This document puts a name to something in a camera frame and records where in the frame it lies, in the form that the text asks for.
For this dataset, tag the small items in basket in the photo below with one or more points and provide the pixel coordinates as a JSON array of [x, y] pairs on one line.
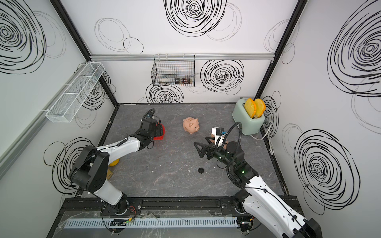
[[183, 81]]

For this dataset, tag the yellow toast slice right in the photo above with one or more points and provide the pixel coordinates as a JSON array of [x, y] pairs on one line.
[[261, 107]]

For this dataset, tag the mint green toaster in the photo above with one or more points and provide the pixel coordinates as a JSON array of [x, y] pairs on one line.
[[250, 126]]

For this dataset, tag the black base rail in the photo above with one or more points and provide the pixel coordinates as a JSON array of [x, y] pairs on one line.
[[221, 205]]

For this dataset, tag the white slotted cable duct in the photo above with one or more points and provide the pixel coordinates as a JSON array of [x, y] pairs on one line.
[[193, 222]]

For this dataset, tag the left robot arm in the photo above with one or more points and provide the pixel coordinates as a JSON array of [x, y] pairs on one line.
[[90, 169]]

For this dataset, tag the light pink piggy bank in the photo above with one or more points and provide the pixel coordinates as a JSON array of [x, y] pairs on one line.
[[191, 125]]

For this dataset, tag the yellow mug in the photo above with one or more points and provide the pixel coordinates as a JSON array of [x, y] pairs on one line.
[[114, 163]]

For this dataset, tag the black wire wall basket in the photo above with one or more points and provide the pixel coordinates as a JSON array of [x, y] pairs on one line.
[[167, 67]]

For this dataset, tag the orange-tan piggy bank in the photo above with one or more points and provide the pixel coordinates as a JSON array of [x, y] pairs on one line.
[[213, 141]]

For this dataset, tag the white wire wall shelf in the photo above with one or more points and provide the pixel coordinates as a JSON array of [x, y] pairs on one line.
[[84, 91]]

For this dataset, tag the red piggy bank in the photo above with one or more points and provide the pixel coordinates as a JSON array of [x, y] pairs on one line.
[[159, 132]]

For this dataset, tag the yellow toast slice left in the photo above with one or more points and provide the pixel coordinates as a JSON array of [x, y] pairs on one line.
[[250, 107]]

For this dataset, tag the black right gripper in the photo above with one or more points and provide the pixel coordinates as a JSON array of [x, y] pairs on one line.
[[212, 148]]

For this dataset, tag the yellow toast slice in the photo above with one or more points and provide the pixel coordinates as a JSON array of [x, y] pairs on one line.
[[261, 107], [250, 107]]

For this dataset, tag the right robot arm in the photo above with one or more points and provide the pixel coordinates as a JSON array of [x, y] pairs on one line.
[[256, 197]]

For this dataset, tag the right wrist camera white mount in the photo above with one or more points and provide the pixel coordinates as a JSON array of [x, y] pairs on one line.
[[218, 134]]

